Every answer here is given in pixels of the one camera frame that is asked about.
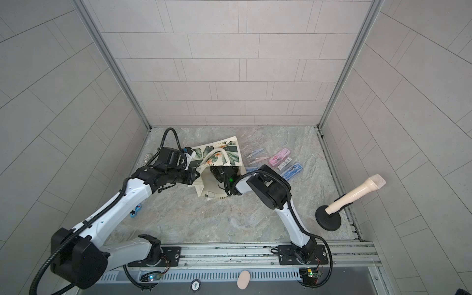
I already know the black round microphone base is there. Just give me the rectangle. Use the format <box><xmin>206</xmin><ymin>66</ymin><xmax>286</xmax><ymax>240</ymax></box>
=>
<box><xmin>315</xmin><ymin>205</ymin><xmax>342</xmax><ymax>232</ymax></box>

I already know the beige oval button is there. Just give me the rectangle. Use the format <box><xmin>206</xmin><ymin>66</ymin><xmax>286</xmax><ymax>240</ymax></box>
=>
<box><xmin>237</xmin><ymin>270</ymin><xmax>251</xmax><ymax>290</ymax></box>

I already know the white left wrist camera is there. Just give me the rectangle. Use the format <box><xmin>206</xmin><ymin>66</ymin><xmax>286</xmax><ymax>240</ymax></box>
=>
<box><xmin>183</xmin><ymin>147</ymin><xmax>196</xmax><ymax>170</ymax></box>

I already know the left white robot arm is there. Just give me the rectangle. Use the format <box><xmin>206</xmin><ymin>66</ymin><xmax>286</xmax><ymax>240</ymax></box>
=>
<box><xmin>46</xmin><ymin>147</ymin><xmax>200</xmax><ymax>289</ymax></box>

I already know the aluminium corner frame post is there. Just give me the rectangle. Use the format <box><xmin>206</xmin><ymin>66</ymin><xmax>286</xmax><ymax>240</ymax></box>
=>
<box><xmin>318</xmin><ymin>0</ymin><xmax>384</xmax><ymax>130</ymax></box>

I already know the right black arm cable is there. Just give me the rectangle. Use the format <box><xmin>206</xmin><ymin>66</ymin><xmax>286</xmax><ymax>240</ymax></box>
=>
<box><xmin>217</xmin><ymin>167</ymin><xmax>333</xmax><ymax>288</ymax></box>

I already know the blue plastic case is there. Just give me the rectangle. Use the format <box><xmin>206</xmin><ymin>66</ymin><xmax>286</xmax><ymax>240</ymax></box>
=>
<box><xmin>281</xmin><ymin>162</ymin><xmax>303</xmax><ymax>181</ymax></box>
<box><xmin>245</xmin><ymin>167</ymin><xmax>259</xmax><ymax>173</ymax></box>

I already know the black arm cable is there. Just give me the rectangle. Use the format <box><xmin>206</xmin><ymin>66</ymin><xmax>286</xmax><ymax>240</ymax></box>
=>
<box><xmin>217</xmin><ymin>167</ymin><xmax>333</xmax><ymax>288</ymax></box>
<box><xmin>28</xmin><ymin>127</ymin><xmax>183</xmax><ymax>295</ymax></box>

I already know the beige microphone on stand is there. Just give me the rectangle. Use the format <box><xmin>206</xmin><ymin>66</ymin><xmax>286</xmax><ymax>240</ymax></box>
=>
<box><xmin>325</xmin><ymin>175</ymin><xmax>386</xmax><ymax>215</ymax></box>

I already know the green circuit board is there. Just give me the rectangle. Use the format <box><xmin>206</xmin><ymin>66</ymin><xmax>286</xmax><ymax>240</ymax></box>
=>
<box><xmin>299</xmin><ymin>269</ymin><xmax>320</xmax><ymax>285</ymax></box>
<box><xmin>140</xmin><ymin>271</ymin><xmax>163</xmax><ymax>283</ymax></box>

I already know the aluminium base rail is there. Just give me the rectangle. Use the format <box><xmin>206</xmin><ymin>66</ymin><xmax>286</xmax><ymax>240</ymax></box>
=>
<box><xmin>98</xmin><ymin>241</ymin><xmax>382</xmax><ymax>284</ymax></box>

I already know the round black knob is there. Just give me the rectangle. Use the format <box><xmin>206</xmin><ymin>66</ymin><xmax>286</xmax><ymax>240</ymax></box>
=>
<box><xmin>191</xmin><ymin>279</ymin><xmax>202</xmax><ymax>293</ymax></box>

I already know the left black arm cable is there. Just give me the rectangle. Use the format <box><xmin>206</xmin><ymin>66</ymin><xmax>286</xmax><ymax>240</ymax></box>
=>
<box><xmin>28</xmin><ymin>127</ymin><xmax>183</xmax><ymax>295</ymax></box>

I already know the pink compass set case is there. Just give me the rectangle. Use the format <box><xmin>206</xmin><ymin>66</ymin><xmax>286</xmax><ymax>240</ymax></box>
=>
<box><xmin>268</xmin><ymin>147</ymin><xmax>291</xmax><ymax>167</ymax></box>

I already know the small blue white toy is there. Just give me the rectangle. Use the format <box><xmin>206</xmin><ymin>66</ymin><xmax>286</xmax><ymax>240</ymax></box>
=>
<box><xmin>130</xmin><ymin>204</ymin><xmax>142</xmax><ymax>218</ymax></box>

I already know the clear case lilac compass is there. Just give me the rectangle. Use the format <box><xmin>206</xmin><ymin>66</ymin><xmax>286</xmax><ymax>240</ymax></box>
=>
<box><xmin>247</xmin><ymin>147</ymin><xmax>266</xmax><ymax>160</ymax></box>

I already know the floral canvas tote bag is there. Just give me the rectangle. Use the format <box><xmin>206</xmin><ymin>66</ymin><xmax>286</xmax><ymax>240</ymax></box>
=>
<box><xmin>189</xmin><ymin>136</ymin><xmax>247</xmax><ymax>199</ymax></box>

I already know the left green circuit board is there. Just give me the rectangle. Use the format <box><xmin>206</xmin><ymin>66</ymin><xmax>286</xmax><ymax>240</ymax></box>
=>
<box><xmin>140</xmin><ymin>271</ymin><xmax>163</xmax><ymax>283</ymax></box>

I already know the clear plastic stationery box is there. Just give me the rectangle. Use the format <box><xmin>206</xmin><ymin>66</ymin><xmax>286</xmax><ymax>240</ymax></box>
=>
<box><xmin>277</xmin><ymin>157</ymin><xmax>292</xmax><ymax>171</ymax></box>

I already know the right green circuit board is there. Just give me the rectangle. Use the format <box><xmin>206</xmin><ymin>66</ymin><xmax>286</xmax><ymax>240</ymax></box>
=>
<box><xmin>299</xmin><ymin>269</ymin><xmax>320</xmax><ymax>285</ymax></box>

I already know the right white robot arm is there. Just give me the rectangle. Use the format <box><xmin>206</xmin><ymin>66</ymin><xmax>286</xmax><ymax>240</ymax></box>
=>
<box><xmin>210</xmin><ymin>165</ymin><xmax>317</xmax><ymax>264</ymax></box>

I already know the clear case pink compass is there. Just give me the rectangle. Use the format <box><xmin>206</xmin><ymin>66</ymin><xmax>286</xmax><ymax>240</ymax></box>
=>
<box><xmin>249</xmin><ymin>157</ymin><xmax>270</xmax><ymax>165</ymax></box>

